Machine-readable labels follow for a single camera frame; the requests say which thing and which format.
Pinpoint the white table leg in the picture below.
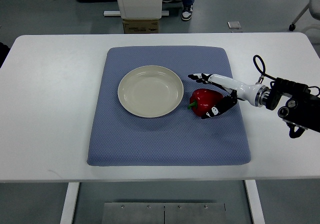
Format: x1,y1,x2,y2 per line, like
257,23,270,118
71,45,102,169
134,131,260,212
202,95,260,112
60,182,80,224
244,180,265,224

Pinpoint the white right table leg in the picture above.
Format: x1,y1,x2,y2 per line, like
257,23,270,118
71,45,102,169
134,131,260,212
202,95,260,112
244,180,265,224

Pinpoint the red bell pepper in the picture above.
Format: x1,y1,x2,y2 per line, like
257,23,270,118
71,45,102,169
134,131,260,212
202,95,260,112
187,88,223,117

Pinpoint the cardboard box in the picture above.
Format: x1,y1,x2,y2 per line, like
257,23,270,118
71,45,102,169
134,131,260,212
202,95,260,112
122,19,159,34

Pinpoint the white rolling chair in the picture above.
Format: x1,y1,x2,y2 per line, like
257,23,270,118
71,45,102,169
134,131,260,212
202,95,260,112
289,0,320,37

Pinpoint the cream round plate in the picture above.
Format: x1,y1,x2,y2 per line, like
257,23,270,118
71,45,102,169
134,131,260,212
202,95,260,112
117,65,184,118

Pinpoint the grey floor plate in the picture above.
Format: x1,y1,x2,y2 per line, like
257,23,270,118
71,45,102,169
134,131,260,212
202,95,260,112
227,21,242,30

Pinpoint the white left table leg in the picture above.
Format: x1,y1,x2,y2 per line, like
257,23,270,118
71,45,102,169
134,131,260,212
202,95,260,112
60,182,80,224

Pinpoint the white machine stand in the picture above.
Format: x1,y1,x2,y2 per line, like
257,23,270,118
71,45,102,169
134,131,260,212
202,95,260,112
103,0,169,20

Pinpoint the blue quilted mat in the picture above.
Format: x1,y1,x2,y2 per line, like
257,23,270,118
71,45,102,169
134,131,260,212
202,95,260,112
87,46,251,166

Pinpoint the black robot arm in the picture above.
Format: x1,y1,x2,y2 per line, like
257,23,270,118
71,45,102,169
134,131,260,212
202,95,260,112
253,55,320,139

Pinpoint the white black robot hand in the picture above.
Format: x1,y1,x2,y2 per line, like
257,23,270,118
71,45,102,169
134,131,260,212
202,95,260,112
188,73,267,119

